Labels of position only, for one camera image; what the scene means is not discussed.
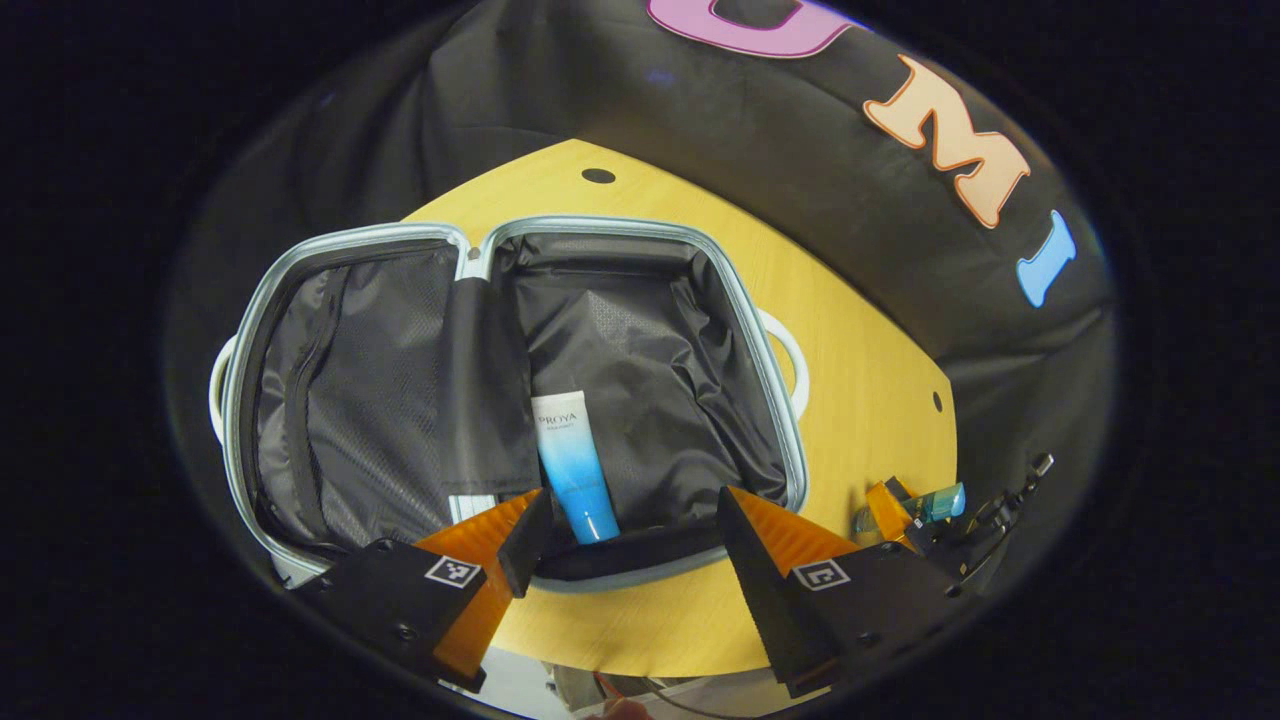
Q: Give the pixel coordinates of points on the black backdrop cloth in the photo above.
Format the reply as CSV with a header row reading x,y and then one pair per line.
x,y
800,150

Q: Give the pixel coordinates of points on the light blue cloud-shaped suitcase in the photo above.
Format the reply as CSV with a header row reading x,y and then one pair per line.
x,y
640,350

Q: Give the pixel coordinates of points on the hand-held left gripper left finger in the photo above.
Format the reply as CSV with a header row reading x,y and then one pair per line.
x,y
530,545

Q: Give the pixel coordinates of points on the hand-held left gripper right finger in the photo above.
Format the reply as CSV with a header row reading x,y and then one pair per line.
x,y
760,580

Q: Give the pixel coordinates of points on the green cream tube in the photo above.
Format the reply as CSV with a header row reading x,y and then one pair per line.
x,y
942,500

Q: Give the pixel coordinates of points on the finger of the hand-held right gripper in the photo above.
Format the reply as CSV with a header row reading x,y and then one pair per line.
x,y
985,530
887,512

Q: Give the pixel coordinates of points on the blue and white cream tube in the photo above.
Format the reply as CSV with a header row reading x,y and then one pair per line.
x,y
575,470

